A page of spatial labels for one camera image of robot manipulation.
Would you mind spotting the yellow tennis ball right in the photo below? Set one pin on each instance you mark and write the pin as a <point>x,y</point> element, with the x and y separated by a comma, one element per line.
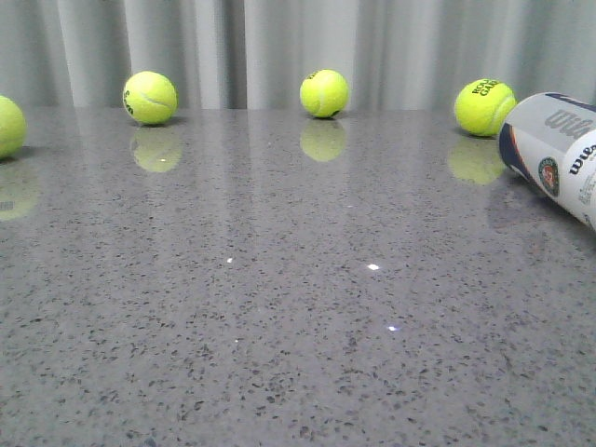
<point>481,106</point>

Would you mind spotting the yellow tennis ball far left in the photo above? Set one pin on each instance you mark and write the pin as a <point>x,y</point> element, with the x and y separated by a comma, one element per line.
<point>13,127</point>

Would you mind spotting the yellow tennis ball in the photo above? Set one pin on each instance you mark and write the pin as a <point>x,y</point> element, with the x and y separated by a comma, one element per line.
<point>150,98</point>
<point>481,106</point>
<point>324,93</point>
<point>13,127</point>

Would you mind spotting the grey pleated curtain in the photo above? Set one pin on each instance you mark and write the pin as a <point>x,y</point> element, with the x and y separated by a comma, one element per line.
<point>395,55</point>

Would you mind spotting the white blue tennis ball can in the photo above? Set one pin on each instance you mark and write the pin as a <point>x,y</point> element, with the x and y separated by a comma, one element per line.
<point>549,139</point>

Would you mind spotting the yellow tennis ball centre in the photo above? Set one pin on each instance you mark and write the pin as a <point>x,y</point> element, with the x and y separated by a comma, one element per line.
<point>324,93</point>

